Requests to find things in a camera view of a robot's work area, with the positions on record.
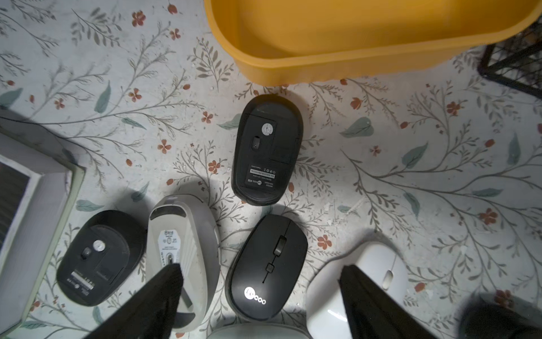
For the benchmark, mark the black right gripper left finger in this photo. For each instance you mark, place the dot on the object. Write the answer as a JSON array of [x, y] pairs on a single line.
[[150, 312]]

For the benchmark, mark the black mouse with label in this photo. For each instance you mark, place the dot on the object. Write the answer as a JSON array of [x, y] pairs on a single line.
[[101, 257]]

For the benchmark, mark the design trends book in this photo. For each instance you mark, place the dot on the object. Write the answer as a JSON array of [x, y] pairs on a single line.
[[38, 192]]

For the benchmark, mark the yellow plastic storage box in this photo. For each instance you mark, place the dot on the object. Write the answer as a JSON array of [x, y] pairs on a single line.
[[288, 42]]

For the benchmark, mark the black Lecoo mouse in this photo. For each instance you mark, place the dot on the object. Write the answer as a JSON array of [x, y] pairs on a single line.
[[266, 269]]

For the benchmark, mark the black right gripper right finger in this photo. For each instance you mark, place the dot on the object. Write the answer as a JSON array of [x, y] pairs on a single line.
[[371, 313]]

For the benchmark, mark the grey white mouse upside down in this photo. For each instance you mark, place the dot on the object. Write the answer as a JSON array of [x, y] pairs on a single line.
[[182, 230]]

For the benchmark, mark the black ribbed mouse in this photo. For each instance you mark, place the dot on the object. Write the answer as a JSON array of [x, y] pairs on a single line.
[[258, 331]]

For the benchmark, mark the black wire desk organizer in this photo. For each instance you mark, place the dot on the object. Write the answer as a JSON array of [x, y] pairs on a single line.
[[516, 61]]

